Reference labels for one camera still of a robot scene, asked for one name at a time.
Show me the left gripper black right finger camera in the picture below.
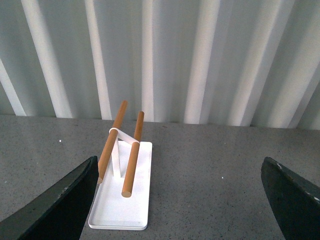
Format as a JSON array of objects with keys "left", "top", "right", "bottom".
[{"left": 261, "top": 157, "right": 320, "bottom": 240}]

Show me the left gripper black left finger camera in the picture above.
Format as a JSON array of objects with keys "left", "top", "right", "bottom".
[{"left": 0, "top": 156, "right": 98, "bottom": 240}]

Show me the white towel rack with tray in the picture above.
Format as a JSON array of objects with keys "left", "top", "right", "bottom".
[{"left": 88, "top": 100, "right": 153, "bottom": 231}]

